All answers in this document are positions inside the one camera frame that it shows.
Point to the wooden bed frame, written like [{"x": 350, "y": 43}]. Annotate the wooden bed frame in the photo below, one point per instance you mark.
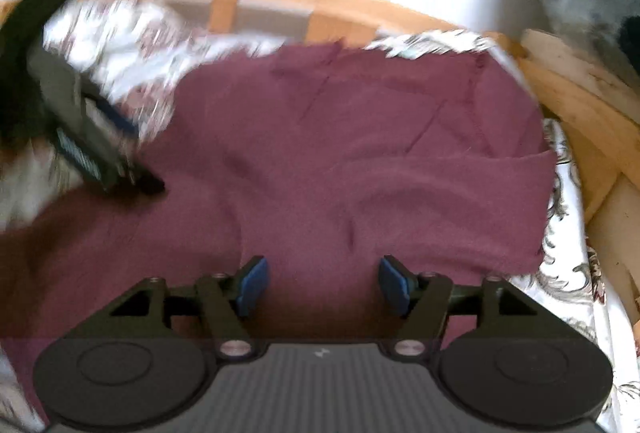
[{"x": 565, "y": 98}]

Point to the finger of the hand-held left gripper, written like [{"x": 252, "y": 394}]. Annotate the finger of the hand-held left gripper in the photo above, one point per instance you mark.
[
  {"x": 147, "y": 180},
  {"x": 117, "y": 115}
]

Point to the white floral satin blanket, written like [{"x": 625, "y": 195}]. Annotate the white floral satin blanket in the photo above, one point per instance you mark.
[{"x": 570, "y": 293}]

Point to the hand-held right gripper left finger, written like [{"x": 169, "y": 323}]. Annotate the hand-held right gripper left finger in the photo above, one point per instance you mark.
[{"x": 252, "y": 284}]

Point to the maroon shirt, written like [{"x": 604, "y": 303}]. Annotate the maroon shirt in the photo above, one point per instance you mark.
[{"x": 325, "y": 153}]

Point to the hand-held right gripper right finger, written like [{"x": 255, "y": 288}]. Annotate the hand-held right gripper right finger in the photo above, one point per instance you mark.
[{"x": 393, "y": 284}]

